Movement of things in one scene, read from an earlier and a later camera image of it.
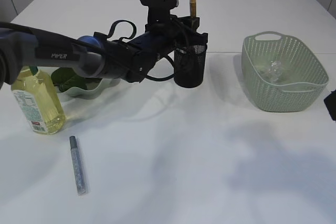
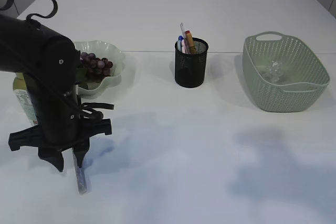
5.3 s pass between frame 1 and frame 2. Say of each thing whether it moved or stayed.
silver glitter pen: stayed
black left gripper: moved
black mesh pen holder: stayed
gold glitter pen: moved
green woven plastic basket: stayed
